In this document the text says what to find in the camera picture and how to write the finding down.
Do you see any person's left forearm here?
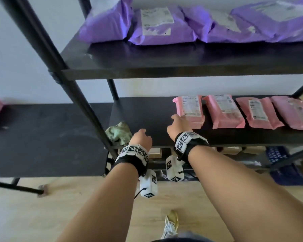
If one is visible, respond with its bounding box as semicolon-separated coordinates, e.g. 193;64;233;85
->
57;162;139;242

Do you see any black low table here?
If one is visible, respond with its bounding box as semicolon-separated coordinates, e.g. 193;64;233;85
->
0;103;114;196

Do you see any group of brown cardboard boxes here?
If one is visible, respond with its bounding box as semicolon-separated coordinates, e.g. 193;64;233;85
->
147;146;266;160

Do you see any white marker cube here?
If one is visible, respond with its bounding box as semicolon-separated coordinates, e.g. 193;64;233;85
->
165;155;185;182

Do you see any black marker wristband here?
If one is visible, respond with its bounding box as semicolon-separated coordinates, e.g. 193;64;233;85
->
114;144;149;178
174;131;209;165

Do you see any person's right forearm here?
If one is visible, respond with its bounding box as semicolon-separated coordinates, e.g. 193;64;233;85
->
188;146;303;242

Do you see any person's blue jeans leg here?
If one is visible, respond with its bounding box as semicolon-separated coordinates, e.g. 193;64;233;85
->
176;232;210;242

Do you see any person's yellow-green shoe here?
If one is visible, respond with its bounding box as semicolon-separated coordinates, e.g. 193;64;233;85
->
160;210;179;240

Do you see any green and pink cleaning cloth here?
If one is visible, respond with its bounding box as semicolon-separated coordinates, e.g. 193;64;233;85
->
105;121;133;146

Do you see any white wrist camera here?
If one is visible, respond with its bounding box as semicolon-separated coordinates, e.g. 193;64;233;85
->
139;169;158;199

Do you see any dark metal shelf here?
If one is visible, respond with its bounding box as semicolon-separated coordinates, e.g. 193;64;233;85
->
0;0;303;182

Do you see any blue plastic crate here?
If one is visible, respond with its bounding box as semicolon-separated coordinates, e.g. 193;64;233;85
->
265;146;303;186

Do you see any person's left hand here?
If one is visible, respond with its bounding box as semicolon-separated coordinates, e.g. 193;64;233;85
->
129;129;153;152

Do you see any person's right hand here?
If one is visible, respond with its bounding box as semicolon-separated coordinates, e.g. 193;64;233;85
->
166;114;194;142

